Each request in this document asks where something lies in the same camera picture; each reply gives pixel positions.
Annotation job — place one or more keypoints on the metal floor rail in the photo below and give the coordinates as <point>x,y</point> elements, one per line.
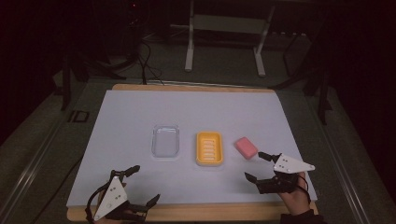
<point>344,174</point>
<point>29,171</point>

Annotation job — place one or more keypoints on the yellow soap dish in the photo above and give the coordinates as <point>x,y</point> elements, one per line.
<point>209,148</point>

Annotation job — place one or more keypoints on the person's right hand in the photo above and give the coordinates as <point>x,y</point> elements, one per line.
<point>295,200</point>

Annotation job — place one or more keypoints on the person's left hand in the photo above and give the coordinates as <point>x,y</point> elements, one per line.
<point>100,199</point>

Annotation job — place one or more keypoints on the white metal stand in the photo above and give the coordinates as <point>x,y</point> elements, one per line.
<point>189,46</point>

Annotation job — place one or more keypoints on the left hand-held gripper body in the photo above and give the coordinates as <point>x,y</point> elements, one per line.
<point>112,194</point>

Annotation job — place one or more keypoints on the black floor bracket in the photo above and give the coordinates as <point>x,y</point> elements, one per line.
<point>78,116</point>

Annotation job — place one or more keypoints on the pink sponge block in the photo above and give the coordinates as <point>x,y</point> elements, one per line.
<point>246,148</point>

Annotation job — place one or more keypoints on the white table mat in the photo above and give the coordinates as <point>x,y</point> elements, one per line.
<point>186,112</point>

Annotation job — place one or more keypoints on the clear plastic soap dish tray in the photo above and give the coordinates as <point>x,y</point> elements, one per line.
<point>165,141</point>

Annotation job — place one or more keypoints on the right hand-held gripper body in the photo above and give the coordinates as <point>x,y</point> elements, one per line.
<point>289,165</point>

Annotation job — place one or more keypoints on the black metal stand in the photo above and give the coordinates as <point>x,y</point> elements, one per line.
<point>65,84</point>
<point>323,96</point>

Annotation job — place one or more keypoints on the wooden table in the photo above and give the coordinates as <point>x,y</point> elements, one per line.
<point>193,87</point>

